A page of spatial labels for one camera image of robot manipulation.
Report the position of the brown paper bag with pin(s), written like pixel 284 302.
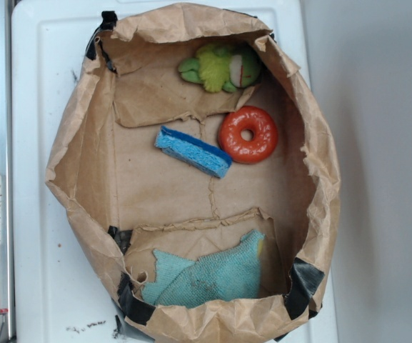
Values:
pixel 124 198

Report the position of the orange ring toy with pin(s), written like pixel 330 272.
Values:
pixel 248 135

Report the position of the blue sponge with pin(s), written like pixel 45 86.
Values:
pixel 195 152

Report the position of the teal cloth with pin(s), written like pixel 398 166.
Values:
pixel 231 274

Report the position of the green plush toy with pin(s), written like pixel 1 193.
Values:
pixel 222 67

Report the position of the white plastic tray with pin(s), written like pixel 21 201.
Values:
pixel 58 296

